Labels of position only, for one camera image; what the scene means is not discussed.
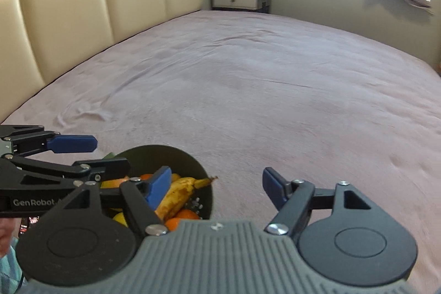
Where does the spotted yellow banana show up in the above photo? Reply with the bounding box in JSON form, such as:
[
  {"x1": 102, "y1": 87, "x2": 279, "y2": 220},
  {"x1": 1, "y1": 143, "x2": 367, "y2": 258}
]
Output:
[{"x1": 155, "y1": 176, "x2": 217, "y2": 222}]

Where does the orange mandarin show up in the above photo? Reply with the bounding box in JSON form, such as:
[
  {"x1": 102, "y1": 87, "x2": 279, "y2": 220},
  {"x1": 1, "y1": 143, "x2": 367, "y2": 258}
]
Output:
[
  {"x1": 140, "y1": 174, "x2": 152, "y2": 180},
  {"x1": 175, "y1": 209, "x2": 200, "y2": 220},
  {"x1": 165, "y1": 217, "x2": 181, "y2": 231}
]

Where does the red-green pear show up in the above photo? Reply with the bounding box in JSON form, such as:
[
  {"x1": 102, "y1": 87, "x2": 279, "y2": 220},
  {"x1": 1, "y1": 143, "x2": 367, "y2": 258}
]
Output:
[{"x1": 100, "y1": 176, "x2": 129, "y2": 189}]

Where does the yellow-green pear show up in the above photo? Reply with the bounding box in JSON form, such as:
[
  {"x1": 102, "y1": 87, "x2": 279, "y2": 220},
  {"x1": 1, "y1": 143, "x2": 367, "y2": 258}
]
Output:
[{"x1": 113, "y1": 212, "x2": 128, "y2": 228}]

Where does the green colander bowl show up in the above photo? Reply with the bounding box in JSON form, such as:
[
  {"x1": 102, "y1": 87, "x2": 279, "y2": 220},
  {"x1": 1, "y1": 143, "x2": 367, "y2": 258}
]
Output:
[{"x1": 105, "y1": 145, "x2": 213, "y2": 219}]

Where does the cream padded headboard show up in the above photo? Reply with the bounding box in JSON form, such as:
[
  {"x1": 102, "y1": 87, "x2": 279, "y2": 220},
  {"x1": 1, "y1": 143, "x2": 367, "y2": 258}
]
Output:
[{"x1": 1, "y1": 0, "x2": 203, "y2": 119}]

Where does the pink bed blanket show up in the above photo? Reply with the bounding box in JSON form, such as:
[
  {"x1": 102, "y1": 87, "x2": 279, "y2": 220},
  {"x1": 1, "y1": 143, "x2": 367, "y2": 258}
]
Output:
[{"x1": 6, "y1": 11, "x2": 440, "y2": 293}]

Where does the white bedside table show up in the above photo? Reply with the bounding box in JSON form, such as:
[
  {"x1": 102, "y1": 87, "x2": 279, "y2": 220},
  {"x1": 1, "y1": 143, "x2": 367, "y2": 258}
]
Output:
[{"x1": 211, "y1": 0, "x2": 272, "y2": 14}]

